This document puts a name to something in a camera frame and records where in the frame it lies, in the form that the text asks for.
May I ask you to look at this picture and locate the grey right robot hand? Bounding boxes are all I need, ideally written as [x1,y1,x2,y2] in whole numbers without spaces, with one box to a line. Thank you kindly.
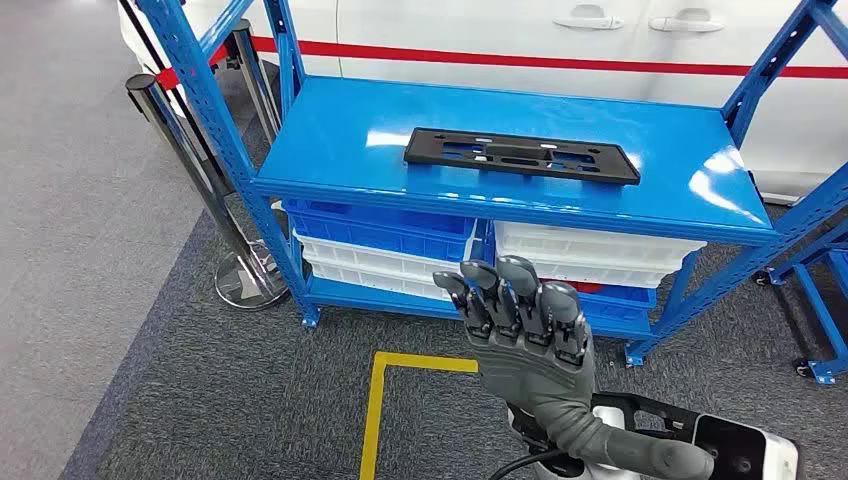
[433,255,715,480]

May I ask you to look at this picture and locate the black plastic licence plate frame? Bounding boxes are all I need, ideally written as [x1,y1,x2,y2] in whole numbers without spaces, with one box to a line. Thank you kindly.
[403,127,642,186]

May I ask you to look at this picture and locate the blue metal shelf rack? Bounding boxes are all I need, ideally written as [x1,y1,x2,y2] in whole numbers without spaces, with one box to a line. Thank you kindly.
[135,0,848,369]
[753,218,848,387]

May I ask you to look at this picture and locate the red flat item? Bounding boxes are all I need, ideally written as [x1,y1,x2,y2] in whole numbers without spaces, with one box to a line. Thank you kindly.
[541,278,605,295]

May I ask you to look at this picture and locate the white car with red stripe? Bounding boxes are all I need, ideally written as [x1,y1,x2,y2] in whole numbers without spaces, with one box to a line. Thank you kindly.
[117,0,848,203]

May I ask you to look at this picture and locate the red barrier belt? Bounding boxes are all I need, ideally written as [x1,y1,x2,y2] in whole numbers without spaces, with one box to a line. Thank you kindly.
[155,44,231,92]

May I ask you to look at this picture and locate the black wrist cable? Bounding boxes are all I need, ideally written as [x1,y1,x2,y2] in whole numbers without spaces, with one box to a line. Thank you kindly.
[488,449,566,480]

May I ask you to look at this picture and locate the chrome stanchion post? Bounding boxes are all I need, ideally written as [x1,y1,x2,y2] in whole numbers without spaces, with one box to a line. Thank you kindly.
[223,18,283,146]
[125,72,291,311]

